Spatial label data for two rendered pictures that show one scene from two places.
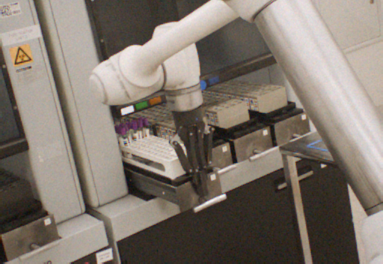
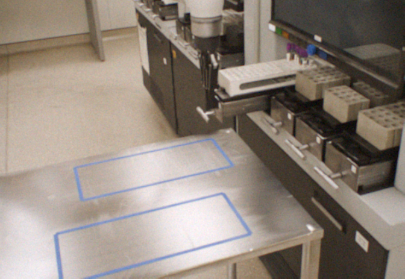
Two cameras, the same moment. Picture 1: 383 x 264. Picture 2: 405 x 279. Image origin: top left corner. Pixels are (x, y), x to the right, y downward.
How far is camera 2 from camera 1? 2.51 m
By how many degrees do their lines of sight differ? 94
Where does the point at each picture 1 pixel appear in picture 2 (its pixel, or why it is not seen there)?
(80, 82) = not seen: outside the picture
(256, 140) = (310, 138)
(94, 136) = (264, 32)
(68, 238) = not seen: hidden behind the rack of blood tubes
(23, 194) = (235, 38)
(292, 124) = (342, 163)
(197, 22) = not seen: outside the picture
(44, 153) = (247, 22)
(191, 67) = not seen: outside the picture
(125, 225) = not seen: hidden behind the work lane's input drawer
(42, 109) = not seen: outside the picture
